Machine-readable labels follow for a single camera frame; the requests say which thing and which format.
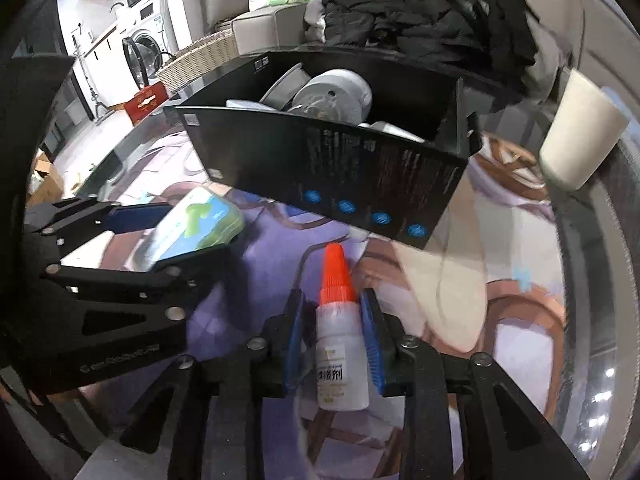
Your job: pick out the black cloth garment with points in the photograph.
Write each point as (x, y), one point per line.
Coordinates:
(500, 25)

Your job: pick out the white clothing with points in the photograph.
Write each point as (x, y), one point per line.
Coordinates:
(314, 20)

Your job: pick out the white washing machine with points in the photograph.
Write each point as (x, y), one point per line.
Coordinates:
(150, 35)

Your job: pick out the white power adapter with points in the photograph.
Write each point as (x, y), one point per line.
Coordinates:
(397, 131)

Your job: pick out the round white device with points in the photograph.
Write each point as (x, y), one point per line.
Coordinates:
(340, 90)

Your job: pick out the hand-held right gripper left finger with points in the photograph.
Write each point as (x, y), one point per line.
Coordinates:
(295, 345)

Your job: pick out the kitchen faucet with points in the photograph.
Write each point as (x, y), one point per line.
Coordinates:
(117, 8)

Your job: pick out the grey garment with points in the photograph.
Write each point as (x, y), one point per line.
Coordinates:
(545, 65)

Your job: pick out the green-blue wipes packet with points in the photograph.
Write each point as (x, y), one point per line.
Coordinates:
(200, 220)

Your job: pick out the red gift box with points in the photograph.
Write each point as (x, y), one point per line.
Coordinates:
(142, 105)

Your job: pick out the small bottle with orange cap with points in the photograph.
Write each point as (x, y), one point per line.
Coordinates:
(340, 360)

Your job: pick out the woven wicker basket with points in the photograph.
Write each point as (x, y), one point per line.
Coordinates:
(197, 60)

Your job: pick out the white kitchen counter cabinet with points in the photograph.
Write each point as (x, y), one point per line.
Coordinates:
(100, 60)

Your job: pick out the beige sofa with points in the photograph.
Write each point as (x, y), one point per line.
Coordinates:
(270, 25)

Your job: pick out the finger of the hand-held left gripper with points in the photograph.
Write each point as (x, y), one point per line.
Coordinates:
(150, 275)
(135, 217)

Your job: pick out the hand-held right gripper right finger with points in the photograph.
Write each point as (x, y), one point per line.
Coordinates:
(372, 345)

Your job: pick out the white mop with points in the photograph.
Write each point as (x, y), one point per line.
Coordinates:
(87, 85)

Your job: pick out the white tumbler cup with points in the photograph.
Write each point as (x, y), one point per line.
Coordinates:
(580, 130)

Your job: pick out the brown cardboard box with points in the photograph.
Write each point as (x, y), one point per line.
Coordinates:
(45, 180)

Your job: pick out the black cardboard box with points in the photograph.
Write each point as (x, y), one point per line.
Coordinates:
(325, 170)

